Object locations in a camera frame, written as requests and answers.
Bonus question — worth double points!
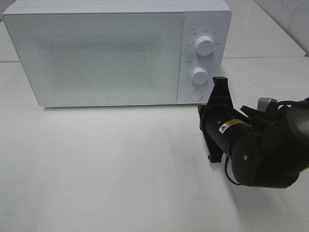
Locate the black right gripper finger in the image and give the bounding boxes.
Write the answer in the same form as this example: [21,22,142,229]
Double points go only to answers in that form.
[203,132,224,163]
[207,77,233,109]

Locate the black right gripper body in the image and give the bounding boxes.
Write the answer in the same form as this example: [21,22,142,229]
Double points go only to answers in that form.
[200,105,239,135]

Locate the round door release button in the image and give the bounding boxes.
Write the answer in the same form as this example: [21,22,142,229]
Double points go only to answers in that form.
[188,89,203,102]

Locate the white timer knob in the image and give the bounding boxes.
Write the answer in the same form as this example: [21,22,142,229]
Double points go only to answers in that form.
[191,67,209,85]

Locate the white microwave door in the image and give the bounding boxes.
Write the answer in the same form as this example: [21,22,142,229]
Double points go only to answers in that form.
[3,13,183,106]

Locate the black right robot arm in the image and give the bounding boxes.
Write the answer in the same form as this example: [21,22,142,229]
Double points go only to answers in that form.
[198,77,309,189]

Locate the upper white power knob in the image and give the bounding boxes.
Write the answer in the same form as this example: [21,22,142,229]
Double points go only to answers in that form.
[194,35,214,57]

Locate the white microwave oven body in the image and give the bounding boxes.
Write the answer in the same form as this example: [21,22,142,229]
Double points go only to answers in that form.
[1,0,232,107]

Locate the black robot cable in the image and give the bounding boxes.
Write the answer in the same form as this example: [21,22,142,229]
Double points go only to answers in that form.
[224,157,242,187]

